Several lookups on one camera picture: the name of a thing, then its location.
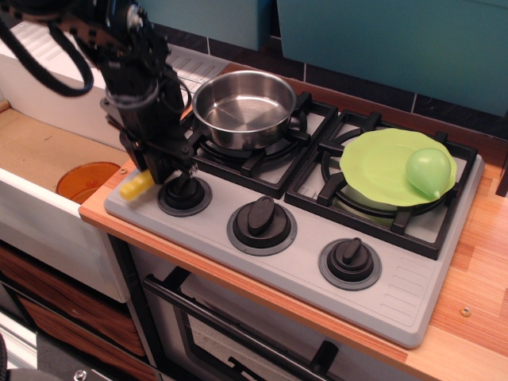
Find left black stove knob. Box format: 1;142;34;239
157;174;213;217

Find right black stove knob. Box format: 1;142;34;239
318;237;382;291

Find black burner grate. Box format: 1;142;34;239
285;111;484;260
182;92;339;198

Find white toy sink unit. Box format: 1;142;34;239
0;23;231;304

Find wooden drawer fronts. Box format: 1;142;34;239
1;242;159;380

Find black stove knob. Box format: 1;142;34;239
318;237;382;291
157;174;213;217
226;196;298;256

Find small green toy pear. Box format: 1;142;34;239
406;148;452;200

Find middle black stove knob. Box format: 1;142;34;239
226;196;298;256

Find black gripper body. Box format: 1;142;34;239
101;75;194;171

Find yellow toy corn cob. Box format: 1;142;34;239
119;170;155;202

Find oven door with black handle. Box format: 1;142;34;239
142;267;413;380

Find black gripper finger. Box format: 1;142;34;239
119;133;147;171
144;152;178;184

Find light green plastic plate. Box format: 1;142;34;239
340;128;457;206

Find stainless steel pot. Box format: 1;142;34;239
192;70;297;151

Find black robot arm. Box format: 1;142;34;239
1;1;197;184

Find right black burner grate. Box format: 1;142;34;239
285;111;484;260

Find left black burner grate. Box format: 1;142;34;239
182;92;339;198

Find grey toy stove top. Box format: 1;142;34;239
103;93;486;350

